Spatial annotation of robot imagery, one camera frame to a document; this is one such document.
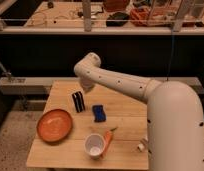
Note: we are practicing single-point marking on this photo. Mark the grey metal post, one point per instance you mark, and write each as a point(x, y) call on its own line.
point(86, 4)

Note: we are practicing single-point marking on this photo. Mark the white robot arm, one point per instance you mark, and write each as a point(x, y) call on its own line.
point(175, 119)

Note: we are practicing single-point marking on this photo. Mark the black white striped eraser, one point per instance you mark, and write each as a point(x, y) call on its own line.
point(78, 101)

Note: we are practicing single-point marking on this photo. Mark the black bowl on bench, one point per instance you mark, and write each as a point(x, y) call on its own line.
point(117, 19)

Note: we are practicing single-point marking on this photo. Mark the grey metal rail beam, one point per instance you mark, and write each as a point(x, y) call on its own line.
point(42, 85)

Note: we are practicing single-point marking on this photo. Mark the orange plate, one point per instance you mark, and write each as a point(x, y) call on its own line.
point(54, 125)

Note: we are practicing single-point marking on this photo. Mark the white tube bottle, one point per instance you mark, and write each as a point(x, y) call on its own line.
point(143, 145)

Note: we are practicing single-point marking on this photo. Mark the orange bin on bench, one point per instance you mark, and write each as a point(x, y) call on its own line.
point(151, 17)

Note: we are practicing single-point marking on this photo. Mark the white cup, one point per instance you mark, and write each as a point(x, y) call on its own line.
point(94, 145)

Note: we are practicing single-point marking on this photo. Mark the blue sponge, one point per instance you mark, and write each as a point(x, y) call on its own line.
point(99, 114)

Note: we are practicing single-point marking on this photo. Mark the orange toy carrot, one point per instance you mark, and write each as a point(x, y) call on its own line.
point(108, 136)

